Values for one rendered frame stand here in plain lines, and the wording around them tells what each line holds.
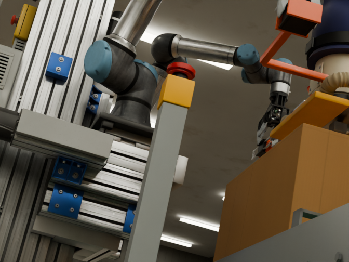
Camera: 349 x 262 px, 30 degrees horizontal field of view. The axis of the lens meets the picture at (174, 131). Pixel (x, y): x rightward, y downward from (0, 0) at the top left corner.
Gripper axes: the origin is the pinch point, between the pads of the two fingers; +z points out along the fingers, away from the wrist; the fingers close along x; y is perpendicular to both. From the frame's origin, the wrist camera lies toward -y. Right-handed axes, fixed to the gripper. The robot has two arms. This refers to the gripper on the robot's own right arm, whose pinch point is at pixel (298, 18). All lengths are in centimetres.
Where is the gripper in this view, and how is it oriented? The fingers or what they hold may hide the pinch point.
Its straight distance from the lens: 163.8
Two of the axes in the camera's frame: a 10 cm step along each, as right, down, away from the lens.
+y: -2.2, 3.1, 9.2
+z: -2.0, 9.1, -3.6
